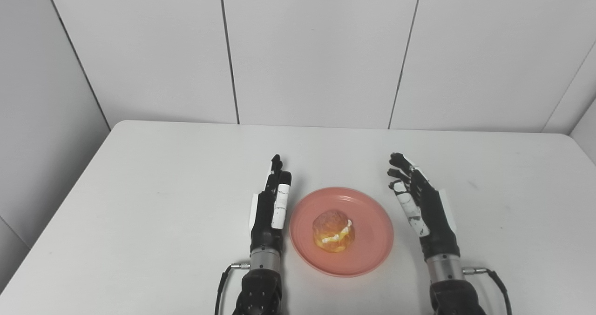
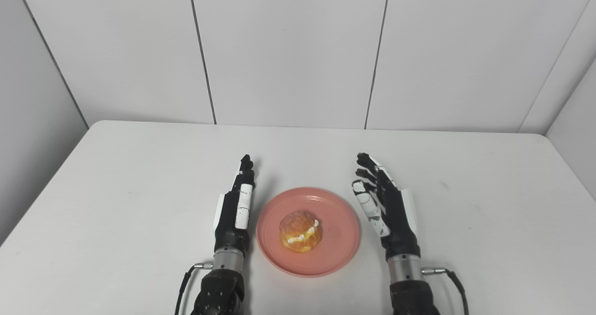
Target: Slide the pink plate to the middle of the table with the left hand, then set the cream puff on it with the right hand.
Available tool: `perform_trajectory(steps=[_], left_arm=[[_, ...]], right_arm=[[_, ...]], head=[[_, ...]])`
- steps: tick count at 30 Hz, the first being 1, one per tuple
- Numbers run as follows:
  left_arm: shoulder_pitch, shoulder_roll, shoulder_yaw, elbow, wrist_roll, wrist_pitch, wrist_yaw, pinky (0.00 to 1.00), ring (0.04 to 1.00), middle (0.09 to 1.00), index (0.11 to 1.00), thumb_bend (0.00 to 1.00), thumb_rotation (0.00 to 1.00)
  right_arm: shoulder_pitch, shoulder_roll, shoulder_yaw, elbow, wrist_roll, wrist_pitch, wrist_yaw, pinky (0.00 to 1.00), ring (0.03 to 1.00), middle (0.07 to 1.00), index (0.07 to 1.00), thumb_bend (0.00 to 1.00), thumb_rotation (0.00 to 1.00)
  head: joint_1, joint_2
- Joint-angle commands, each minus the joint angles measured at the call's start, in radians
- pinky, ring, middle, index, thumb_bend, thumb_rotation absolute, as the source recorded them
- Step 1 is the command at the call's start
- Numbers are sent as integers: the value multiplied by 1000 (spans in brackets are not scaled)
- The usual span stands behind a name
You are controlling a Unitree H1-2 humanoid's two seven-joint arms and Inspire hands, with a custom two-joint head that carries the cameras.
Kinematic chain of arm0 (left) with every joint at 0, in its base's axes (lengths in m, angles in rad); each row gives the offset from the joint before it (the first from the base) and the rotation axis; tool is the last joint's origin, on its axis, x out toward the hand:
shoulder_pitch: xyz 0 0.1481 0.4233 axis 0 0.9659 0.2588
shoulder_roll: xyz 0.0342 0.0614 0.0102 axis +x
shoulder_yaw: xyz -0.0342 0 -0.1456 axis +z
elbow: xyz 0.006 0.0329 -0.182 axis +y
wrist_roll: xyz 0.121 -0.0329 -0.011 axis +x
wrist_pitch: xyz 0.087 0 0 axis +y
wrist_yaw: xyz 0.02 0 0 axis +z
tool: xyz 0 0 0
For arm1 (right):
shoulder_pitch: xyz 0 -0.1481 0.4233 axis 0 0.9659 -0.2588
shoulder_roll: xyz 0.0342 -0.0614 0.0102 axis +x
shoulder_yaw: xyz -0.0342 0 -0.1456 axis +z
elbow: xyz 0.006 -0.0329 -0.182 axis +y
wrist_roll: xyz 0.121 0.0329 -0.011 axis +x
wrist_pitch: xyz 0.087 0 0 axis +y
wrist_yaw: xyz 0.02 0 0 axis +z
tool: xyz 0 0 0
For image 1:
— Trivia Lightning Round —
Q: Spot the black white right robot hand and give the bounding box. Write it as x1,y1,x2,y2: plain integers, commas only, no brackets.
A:
387,153,461,261

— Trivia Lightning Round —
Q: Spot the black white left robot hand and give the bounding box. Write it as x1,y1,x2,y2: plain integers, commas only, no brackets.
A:
249,154,293,256

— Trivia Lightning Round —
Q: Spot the pink round plate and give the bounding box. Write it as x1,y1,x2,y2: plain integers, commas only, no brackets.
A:
289,187,394,277

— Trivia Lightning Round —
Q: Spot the golden cream puff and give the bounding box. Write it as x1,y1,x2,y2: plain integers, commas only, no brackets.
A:
312,209,356,253

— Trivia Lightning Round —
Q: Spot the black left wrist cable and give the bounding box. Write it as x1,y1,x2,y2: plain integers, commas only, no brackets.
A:
215,261,252,315

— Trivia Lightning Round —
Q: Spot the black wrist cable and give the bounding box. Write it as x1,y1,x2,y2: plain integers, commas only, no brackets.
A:
215,261,252,315
462,267,513,315

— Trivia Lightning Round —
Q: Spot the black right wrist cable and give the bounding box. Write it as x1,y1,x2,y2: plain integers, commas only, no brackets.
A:
462,267,513,315

